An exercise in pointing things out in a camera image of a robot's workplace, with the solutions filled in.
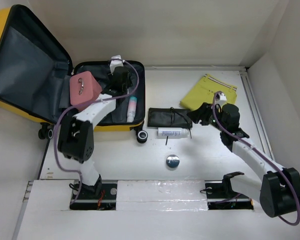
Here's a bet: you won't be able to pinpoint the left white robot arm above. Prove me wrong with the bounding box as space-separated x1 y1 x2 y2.
54 65 132 199

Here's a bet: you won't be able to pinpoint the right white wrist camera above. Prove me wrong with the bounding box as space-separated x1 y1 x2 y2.
214 91 227 102

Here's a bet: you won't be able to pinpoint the yellow hard-shell suitcase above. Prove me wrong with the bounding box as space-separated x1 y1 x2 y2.
0 4 146 141

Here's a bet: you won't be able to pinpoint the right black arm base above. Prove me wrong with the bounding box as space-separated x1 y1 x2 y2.
199 171 254 210

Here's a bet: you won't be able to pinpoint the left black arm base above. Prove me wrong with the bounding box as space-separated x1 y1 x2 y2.
69 180 118 211

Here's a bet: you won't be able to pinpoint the round silver tin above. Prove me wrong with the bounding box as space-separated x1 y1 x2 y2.
165 154 180 170

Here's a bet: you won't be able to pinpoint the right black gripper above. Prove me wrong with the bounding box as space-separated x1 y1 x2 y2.
186 102 227 132

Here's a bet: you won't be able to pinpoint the yellow-green shorts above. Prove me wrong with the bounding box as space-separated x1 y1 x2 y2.
179 74 238 111

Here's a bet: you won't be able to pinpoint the black drawstring pouch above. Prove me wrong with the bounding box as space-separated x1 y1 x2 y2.
147 107 193 129

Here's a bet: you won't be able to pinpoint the white spray bottle blue text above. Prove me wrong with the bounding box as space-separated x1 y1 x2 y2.
157 127 191 139

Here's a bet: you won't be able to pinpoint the pink box with handle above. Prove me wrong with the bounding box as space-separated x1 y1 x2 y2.
69 71 102 106

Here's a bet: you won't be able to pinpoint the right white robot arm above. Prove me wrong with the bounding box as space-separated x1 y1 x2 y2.
187 102 300 218

